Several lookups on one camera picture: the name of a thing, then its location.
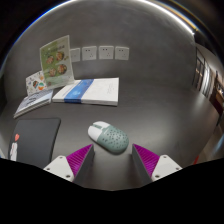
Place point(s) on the grey striped book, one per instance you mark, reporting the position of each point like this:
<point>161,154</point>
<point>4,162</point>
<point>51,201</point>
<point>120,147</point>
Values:
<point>33,101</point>

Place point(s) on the white ceiling light strip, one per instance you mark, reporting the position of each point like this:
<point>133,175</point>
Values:
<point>178,20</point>

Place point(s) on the white wall socket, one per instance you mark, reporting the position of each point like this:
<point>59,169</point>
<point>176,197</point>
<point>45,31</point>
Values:
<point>89,53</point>
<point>106,52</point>
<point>75,55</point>
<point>122,53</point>

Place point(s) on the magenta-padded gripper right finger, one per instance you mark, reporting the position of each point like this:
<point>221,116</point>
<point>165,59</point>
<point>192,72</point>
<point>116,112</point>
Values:
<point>165,165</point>

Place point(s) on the green menu sign stand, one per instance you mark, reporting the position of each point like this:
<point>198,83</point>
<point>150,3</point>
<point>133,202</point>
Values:
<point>56,61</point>

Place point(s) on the black framed glass door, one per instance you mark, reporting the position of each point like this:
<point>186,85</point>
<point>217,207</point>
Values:
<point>201,75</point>

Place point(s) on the white book with blue band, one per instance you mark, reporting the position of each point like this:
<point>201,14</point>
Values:
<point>100,90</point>

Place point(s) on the white sticker card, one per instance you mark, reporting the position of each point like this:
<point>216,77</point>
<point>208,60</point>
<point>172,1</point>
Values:
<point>35,83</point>

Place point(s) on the black cartoon print mouse pad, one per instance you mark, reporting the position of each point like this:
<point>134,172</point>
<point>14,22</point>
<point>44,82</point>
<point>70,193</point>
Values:
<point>36,138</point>

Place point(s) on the green and white computer mouse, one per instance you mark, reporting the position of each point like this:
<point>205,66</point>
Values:
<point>111,138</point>

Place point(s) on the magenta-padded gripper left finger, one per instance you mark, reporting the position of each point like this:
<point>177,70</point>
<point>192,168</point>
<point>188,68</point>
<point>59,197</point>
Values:
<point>59,165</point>

